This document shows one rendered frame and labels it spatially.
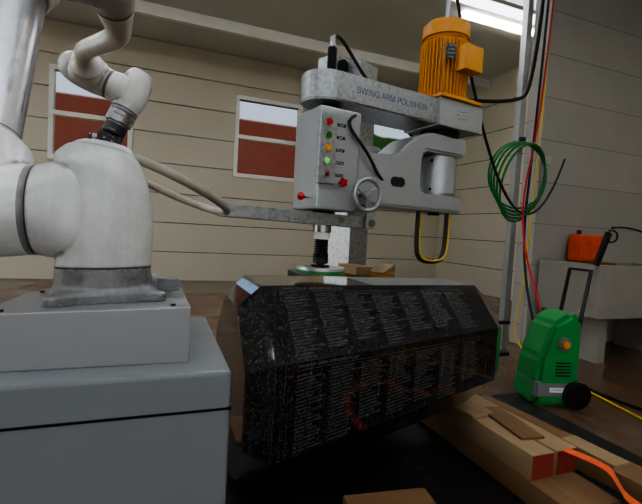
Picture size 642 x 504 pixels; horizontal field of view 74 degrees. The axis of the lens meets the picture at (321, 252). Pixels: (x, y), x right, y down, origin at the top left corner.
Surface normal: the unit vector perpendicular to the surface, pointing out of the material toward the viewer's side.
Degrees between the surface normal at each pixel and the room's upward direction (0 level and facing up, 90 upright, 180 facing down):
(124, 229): 88
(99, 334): 90
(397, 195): 90
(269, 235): 90
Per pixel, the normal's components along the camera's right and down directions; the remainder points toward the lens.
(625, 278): 0.36, 0.07
